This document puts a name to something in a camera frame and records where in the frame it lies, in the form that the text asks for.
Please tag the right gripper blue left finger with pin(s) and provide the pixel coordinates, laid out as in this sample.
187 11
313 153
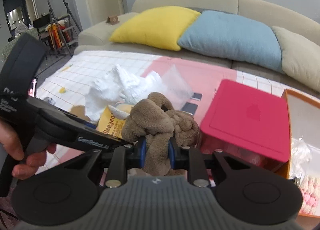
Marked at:
142 151

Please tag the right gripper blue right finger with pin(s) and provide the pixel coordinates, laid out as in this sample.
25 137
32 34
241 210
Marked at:
171 153

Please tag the brown plush towel toy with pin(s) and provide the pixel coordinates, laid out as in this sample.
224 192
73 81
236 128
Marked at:
156 119

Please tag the person's left hand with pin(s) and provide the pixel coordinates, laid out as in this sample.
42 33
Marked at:
12 145

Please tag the yellow snack bag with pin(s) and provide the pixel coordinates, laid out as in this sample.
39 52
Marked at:
113 119

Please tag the white checked tablecloth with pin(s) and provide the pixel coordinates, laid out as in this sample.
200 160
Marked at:
250 75

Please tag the clear plastic bag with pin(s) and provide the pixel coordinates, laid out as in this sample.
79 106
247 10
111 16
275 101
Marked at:
175 88

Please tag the pink mat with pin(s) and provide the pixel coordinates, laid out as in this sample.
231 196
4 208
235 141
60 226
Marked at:
69 84

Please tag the red box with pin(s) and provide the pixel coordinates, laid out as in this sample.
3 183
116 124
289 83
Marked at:
247 123

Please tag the black step ladder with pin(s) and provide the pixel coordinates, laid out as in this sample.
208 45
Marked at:
64 29

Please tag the beige sofa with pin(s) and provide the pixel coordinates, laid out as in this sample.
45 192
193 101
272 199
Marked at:
96 38

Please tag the yellow cushion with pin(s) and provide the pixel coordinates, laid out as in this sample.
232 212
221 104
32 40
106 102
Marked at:
159 27

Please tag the small brown wooden stand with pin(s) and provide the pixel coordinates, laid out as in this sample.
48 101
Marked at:
112 20

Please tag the blue cushion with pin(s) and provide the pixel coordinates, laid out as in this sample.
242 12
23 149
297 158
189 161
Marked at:
234 37

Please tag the orange cardboard box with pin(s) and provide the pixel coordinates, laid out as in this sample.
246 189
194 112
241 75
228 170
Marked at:
297 128

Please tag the beige cushion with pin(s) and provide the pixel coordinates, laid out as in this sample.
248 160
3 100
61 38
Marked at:
299 57

